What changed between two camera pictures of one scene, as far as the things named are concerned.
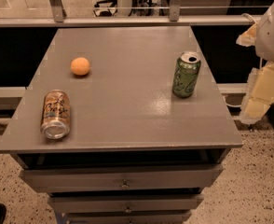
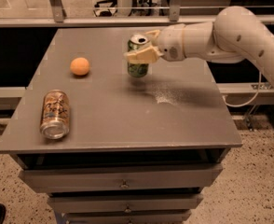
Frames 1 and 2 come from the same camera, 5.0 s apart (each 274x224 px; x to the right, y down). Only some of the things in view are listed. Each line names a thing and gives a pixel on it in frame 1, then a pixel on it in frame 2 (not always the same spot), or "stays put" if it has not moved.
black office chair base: x=114 y=2 stays put
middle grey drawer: x=125 y=203 stays put
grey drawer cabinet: x=135 y=152 stays put
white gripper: x=272 y=36 to x=171 y=43
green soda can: x=185 y=74 to x=136 y=41
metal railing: x=60 y=19 stays put
